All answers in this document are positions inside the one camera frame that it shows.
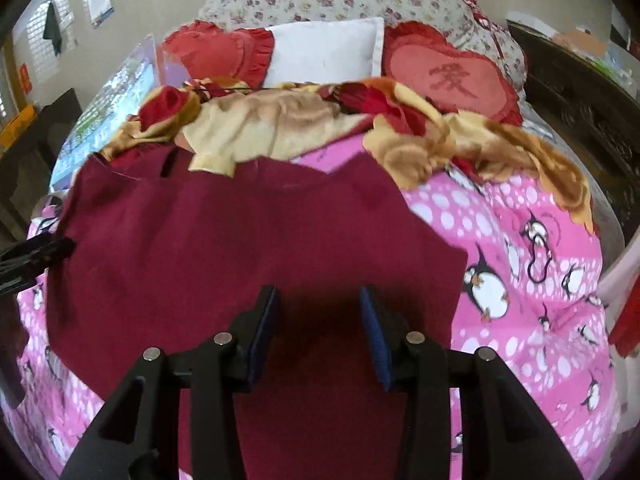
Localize red heart pillow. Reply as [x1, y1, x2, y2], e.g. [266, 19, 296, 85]
[382, 21, 523, 126]

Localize clear printed plastic bag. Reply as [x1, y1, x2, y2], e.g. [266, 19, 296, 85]
[49, 35, 190, 191]

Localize dark wooden side table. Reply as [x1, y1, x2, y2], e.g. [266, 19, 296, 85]
[1, 88, 82, 244]

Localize red garment on chair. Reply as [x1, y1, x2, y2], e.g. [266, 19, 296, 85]
[608, 282, 640, 358]

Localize white pillow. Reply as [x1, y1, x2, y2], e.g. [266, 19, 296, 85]
[264, 16, 385, 88]

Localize red ruffled pillow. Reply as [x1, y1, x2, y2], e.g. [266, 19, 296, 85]
[163, 20, 276, 88]

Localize yellow box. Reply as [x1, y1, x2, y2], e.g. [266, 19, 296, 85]
[0, 104, 37, 151]

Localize white plastic chair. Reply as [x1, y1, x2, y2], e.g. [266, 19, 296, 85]
[598, 233, 639, 327]

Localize dark carved wooden cabinet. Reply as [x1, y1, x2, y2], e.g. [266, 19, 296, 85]
[508, 22, 639, 242]

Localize dark hanging cloth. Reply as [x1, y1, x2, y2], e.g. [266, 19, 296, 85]
[42, 0, 63, 56]

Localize red wall sticker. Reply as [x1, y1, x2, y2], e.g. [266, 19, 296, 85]
[18, 63, 32, 94]

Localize golden red floral blanket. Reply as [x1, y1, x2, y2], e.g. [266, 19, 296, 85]
[100, 77, 594, 233]

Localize pink penguin quilt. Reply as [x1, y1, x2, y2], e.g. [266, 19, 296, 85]
[4, 139, 616, 479]

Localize maroon red sweater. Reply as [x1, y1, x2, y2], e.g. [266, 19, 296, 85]
[46, 146, 468, 479]

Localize floral grey folded duvet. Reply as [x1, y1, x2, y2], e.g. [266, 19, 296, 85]
[198, 0, 527, 99]

